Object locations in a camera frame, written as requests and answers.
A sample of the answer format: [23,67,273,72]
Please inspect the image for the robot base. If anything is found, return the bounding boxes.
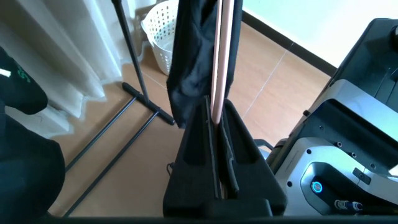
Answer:
[254,17,398,217]

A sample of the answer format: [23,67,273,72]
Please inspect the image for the black garment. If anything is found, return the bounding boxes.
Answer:
[166,0,244,130]

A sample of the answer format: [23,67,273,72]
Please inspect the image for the black clothes rack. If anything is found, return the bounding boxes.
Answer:
[62,0,176,218]

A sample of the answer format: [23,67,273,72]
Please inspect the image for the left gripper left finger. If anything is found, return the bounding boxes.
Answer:
[163,95,223,218]

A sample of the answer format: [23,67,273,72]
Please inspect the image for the pink clothes hanger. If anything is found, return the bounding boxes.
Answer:
[210,0,234,125]

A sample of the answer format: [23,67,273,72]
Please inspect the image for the black shorts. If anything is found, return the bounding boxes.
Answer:
[0,45,67,220]

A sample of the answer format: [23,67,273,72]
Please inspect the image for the white laundry basket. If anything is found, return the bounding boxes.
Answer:
[140,0,180,77]

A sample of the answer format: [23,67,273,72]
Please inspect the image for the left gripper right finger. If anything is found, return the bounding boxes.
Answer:
[218,98,289,217]

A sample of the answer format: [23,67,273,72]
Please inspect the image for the beige curtain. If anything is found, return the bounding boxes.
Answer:
[0,0,158,140]

